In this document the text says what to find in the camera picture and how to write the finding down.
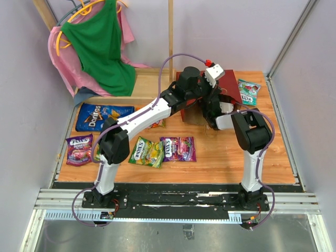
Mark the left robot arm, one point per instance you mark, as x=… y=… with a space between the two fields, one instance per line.
x=114 y=139

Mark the wooden clothes rack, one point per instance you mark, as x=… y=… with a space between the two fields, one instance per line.
x=147 y=83

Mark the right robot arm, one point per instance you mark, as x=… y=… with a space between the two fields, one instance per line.
x=254 y=132

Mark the pink shirt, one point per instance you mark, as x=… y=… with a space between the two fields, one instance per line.
x=68 y=63

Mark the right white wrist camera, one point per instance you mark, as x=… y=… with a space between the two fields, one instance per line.
x=226 y=107

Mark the yellow green candy bag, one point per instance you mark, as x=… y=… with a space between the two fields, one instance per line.
x=148 y=153
x=97 y=155

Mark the red brown paper bag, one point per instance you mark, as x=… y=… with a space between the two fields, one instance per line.
x=206 y=112

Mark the purple Tops candy bag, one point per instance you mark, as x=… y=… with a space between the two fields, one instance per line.
x=79 y=150

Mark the orange Tops candy bag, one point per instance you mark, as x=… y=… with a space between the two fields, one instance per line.
x=158 y=123

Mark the yellow clothes hanger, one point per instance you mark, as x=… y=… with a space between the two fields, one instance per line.
x=85 y=10

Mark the teal Foxs candy bag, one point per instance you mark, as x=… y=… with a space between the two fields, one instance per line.
x=248 y=92

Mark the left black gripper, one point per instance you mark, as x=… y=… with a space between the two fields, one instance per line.
x=213 y=92

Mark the blue Doritos chip bag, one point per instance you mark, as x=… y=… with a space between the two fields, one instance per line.
x=91 y=117

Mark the blue grey cloth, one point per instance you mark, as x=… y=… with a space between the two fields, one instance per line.
x=82 y=95

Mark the green shirt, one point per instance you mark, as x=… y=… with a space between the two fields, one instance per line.
x=97 y=43

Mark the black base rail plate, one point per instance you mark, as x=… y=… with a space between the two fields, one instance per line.
x=166 y=202

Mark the aluminium frame post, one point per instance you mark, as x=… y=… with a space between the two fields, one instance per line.
x=304 y=16

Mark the dark green clothes hanger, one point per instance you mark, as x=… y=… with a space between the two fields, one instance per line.
x=66 y=9

